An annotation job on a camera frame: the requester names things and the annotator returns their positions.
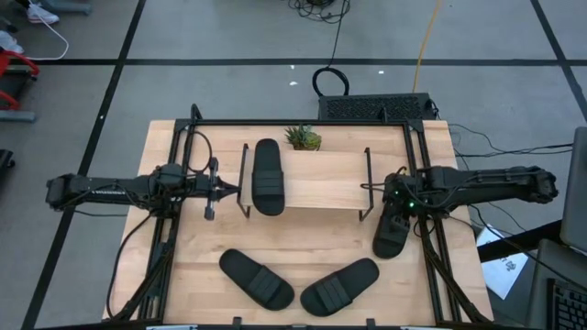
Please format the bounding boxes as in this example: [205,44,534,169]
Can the wooden shelf with black frame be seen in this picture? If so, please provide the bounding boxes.
[236,142,376,223]

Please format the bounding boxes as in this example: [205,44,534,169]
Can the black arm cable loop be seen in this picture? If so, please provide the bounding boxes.
[184,129,215,176]

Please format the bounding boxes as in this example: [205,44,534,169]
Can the black metal beam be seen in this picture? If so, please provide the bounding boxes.
[476,218,563,263]

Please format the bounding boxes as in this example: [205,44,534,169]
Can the black coiled cable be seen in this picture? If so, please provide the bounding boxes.
[311,0,352,98]

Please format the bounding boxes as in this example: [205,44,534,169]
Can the white cable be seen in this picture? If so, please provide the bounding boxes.
[27,6,71,61]

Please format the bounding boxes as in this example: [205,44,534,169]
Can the grey metal base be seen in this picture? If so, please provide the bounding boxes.
[0,109,37,124]

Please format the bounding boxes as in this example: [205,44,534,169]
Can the thin black cables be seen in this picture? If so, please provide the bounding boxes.
[447,122,575,160]

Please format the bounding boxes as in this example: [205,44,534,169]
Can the black cable bundle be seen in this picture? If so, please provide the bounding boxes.
[287,0,352,25]

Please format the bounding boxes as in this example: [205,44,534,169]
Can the grey laptop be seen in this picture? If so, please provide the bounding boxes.
[559,126,587,254]

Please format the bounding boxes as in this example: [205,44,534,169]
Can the black perforated computer case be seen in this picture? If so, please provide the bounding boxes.
[317,92,437,123]

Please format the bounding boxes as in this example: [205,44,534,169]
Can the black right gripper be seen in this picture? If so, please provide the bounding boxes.
[382,172,423,234]

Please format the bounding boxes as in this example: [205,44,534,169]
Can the black keyboard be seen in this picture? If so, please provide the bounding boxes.
[547,278,587,330]

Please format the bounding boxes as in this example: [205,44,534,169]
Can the person's white pink shoe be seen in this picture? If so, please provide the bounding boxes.
[26,1,61,26]

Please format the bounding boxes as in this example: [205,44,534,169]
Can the yellow cable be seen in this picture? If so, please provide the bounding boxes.
[411,0,444,94]

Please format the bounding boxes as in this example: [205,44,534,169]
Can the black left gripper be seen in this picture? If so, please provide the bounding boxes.
[194,157,242,222]

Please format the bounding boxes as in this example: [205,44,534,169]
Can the black aluminium table frame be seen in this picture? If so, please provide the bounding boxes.
[103,103,495,327]

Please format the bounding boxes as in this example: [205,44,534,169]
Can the potted succulent plant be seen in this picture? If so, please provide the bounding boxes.
[283,124,324,152]

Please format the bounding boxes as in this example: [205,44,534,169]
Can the black rubber slide sandal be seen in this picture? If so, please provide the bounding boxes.
[371,201,413,260]
[299,257,381,318]
[250,137,286,217]
[218,247,296,313]

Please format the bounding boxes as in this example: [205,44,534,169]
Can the white paper sheet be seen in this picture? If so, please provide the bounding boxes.
[475,223,530,301]

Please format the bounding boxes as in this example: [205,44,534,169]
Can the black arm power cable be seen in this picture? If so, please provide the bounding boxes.
[105,211,160,321]

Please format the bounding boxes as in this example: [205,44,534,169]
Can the red metal cart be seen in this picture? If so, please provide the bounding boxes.
[0,49,41,112]

